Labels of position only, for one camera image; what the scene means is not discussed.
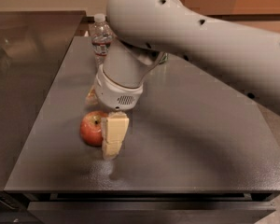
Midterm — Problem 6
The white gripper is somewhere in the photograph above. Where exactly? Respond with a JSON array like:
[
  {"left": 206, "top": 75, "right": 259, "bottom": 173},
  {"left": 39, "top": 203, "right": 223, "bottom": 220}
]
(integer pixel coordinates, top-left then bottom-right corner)
[{"left": 85, "top": 66, "right": 143, "bottom": 160}]

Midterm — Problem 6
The red apple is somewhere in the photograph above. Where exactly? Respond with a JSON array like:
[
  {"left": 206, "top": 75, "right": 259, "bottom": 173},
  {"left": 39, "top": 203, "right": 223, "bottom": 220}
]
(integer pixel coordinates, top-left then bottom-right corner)
[{"left": 79, "top": 111, "right": 107, "bottom": 147}]

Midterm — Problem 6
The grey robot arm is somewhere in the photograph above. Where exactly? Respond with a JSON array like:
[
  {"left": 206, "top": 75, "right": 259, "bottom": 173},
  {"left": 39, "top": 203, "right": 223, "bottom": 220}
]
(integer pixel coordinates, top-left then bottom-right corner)
[{"left": 90, "top": 0, "right": 280, "bottom": 116}]

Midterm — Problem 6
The clear plastic water bottle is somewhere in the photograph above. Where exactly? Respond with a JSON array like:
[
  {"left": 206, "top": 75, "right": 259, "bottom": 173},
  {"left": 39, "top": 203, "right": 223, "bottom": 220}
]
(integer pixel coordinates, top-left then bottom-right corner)
[{"left": 91, "top": 13, "right": 114, "bottom": 67}]

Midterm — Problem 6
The green soda can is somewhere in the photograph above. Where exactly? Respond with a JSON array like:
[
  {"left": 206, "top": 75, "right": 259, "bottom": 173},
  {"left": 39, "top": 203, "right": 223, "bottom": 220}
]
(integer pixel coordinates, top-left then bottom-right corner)
[{"left": 159, "top": 52, "right": 169, "bottom": 64}]

